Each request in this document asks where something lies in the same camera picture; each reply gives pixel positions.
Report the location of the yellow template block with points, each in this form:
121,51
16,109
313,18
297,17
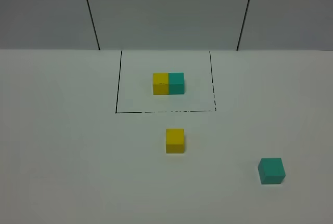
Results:
160,83

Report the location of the teal template block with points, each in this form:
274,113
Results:
176,84

